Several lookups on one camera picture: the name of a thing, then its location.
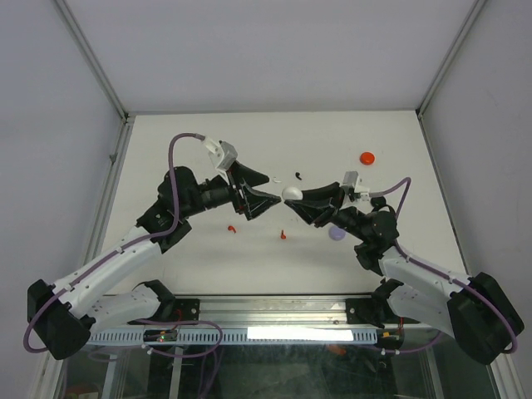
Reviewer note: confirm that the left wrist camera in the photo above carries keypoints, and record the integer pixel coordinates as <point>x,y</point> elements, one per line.
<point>221,153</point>

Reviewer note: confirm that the orange round case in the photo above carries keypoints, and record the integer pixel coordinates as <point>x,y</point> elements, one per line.
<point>367,158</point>

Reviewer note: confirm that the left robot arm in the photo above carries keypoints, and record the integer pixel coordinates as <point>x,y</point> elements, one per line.
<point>66,313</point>

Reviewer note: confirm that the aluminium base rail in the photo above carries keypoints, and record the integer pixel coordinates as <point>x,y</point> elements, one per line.
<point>310,310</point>

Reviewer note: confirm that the left aluminium frame post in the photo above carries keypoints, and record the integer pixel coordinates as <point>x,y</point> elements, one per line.
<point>66,14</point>

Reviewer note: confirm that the white charging case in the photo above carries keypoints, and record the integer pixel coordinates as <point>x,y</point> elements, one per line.
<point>292,193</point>

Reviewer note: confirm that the purple charging case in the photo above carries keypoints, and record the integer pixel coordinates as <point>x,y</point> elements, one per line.
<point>336,233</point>

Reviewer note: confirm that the white slotted cable duct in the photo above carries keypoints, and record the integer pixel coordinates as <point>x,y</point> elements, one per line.
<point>234,336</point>

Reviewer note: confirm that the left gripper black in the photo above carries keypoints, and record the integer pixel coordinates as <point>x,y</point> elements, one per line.
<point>253,203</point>

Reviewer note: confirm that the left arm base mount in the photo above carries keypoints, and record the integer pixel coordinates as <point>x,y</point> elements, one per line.
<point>173,311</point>

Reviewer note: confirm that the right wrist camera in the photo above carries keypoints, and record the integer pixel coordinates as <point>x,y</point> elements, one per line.
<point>353,189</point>

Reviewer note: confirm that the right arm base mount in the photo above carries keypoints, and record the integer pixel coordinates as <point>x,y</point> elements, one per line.
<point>364,311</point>

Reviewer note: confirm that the aluminium frame post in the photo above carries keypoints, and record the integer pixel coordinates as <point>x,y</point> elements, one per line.
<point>66,14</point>
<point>457,43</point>

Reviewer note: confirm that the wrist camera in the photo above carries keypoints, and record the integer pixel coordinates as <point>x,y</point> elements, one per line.
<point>221,153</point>
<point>353,189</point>

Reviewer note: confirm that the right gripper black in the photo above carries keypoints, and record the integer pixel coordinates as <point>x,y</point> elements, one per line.
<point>316,205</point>

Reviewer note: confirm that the right aluminium frame post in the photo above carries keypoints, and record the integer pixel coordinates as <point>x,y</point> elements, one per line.
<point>457,43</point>

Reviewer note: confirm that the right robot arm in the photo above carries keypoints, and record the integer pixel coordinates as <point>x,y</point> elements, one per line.
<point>473,310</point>

